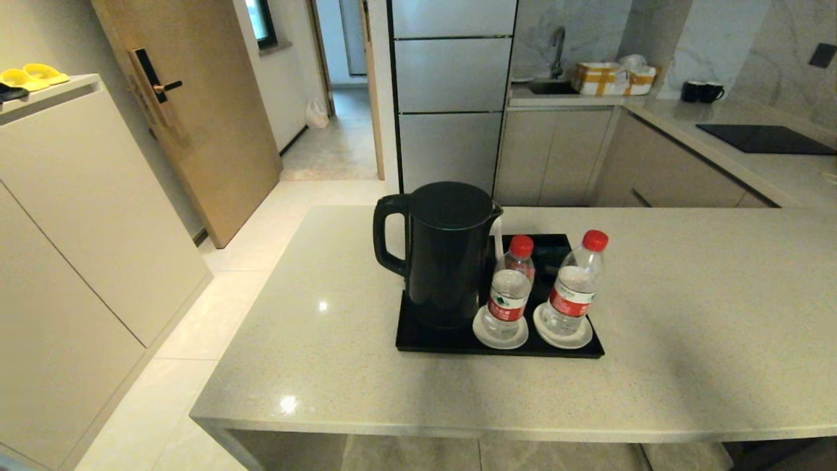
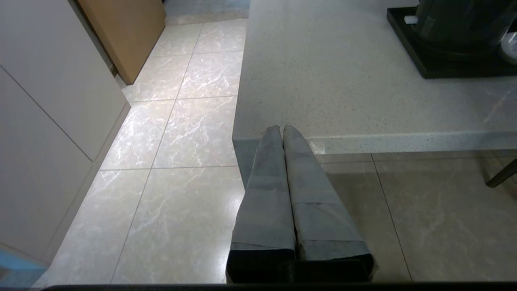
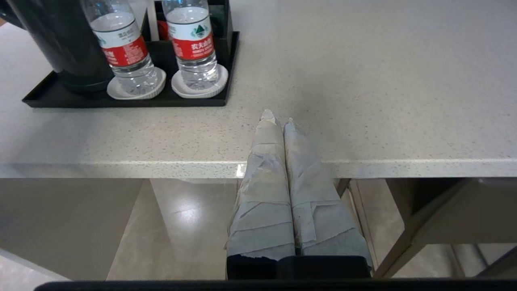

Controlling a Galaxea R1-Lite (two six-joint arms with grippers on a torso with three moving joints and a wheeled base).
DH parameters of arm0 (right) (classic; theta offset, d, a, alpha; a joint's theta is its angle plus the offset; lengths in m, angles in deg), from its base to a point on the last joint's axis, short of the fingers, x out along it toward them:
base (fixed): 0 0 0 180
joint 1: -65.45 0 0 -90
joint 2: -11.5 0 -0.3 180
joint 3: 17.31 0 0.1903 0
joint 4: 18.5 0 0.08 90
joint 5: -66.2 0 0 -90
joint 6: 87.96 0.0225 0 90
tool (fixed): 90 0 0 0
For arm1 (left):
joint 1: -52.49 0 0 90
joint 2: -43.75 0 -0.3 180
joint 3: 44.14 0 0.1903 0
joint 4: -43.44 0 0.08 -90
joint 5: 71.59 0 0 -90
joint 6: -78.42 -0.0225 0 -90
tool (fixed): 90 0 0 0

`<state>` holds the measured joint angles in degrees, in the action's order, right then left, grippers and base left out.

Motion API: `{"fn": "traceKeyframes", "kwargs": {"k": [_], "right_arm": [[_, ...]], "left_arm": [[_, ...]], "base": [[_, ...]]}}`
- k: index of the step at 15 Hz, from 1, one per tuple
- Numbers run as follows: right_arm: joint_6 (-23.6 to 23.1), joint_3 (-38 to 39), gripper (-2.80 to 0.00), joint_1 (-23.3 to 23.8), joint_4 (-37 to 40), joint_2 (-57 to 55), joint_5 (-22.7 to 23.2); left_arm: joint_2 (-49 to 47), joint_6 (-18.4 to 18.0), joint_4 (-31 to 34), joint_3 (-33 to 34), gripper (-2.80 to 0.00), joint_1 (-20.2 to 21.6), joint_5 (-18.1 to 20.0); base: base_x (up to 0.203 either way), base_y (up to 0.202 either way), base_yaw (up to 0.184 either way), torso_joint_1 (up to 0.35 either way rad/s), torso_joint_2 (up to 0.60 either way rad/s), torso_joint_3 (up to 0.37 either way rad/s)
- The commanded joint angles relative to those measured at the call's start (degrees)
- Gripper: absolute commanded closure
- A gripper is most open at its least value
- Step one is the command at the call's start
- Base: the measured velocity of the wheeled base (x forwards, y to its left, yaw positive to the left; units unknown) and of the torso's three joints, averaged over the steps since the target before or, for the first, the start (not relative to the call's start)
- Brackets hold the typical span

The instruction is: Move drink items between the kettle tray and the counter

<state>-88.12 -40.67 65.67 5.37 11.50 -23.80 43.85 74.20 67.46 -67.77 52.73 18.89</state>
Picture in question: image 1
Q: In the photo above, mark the black electric kettle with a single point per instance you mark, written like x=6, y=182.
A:
x=448, y=261

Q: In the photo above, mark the red cap water bottle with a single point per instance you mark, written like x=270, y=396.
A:
x=575, y=288
x=509, y=288

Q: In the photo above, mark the black box with sachets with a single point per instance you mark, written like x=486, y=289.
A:
x=549, y=246

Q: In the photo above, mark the black rectangular serving tray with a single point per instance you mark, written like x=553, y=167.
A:
x=431, y=342

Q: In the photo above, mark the white round saucer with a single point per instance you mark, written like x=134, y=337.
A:
x=583, y=339
x=480, y=337

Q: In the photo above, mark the silver refrigerator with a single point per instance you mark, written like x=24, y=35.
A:
x=448, y=98

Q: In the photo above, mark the narrow wooden door panel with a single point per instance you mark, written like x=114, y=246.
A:
x=371, y=98

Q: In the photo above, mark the beige kitchen base cabinets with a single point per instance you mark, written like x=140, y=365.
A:
x=556, y=157

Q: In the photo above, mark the white plastic bag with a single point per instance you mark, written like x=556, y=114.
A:
x=316, y=114

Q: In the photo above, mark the dark kitchen sink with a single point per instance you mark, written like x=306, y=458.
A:
x=552, y=87

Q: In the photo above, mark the wooden room door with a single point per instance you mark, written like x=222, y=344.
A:
x=216, y=131

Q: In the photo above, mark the chrome kitchen faucet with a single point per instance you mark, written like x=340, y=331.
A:
x=558, y=52

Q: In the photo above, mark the yellow white box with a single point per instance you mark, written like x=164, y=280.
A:
x=601, y=80

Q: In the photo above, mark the dark window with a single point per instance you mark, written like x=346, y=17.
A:
x=261, y=23

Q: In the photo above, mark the white crumpled bag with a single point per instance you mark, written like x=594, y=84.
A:
x=633, y=62

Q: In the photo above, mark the black mug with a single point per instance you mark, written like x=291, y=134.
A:
x=690, y=91
x=709, y=92

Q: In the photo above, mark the beige tall cabinet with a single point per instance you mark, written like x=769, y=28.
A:
x=78, y=229

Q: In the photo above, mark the black induction cooktop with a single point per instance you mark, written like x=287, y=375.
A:
x=765, y=139

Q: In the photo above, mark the yellow slipper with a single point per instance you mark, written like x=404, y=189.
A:
x=46, y=73
x=19, y=80

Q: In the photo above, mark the black item on cabinet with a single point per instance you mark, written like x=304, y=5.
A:
x=12, y=93

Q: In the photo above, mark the black wall socket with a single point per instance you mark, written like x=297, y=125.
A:
x=822, y=55

